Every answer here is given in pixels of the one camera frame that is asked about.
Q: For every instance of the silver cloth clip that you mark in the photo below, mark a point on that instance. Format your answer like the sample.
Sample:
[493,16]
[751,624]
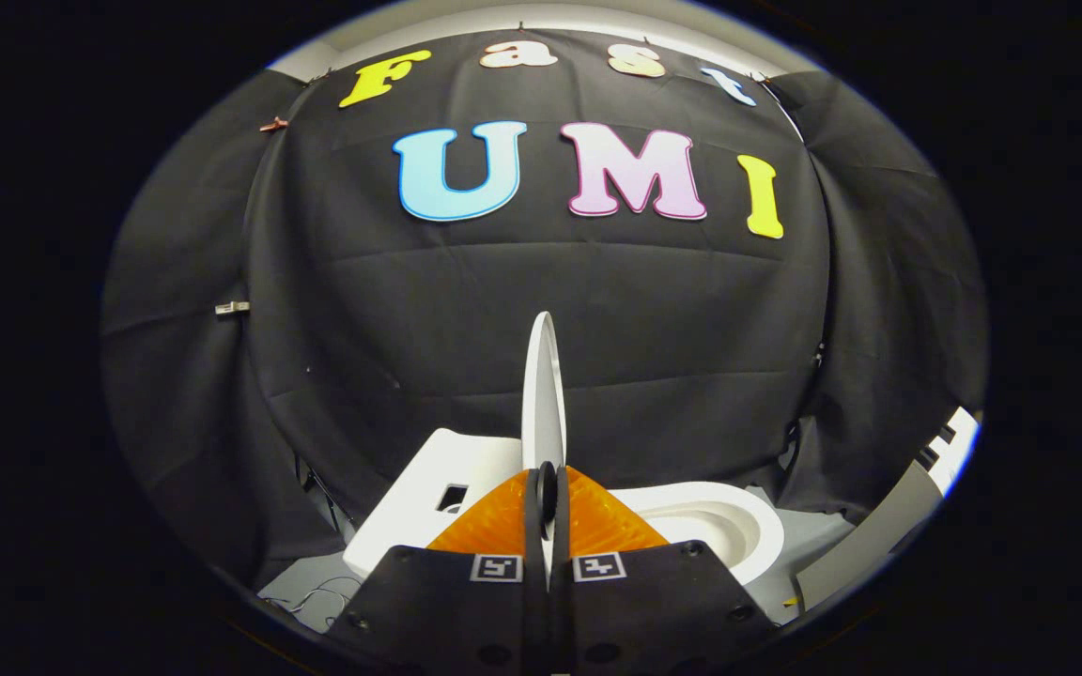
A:
[232,307]

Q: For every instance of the copper cloth clip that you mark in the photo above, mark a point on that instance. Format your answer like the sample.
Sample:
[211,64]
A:
[273,123]

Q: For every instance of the white toilet lid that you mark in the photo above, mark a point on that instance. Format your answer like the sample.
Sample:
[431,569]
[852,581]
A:
[544,394]

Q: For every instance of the white toilet seat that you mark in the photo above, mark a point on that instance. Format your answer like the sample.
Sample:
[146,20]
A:
[749,526]

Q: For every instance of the grey white board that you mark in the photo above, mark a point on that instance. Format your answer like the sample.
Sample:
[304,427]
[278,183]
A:
[870,535]

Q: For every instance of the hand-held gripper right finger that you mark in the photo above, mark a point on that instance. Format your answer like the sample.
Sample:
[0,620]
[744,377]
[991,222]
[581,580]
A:
[654,610]

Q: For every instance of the white toilet with tank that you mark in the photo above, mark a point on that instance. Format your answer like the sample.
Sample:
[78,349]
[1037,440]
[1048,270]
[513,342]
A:
[428,498]

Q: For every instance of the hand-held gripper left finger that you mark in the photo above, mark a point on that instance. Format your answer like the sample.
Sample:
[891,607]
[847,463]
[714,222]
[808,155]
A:
[447,610]

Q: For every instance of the black backdrop cloth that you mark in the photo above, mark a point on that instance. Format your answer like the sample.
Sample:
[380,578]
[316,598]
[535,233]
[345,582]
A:
[466,319]

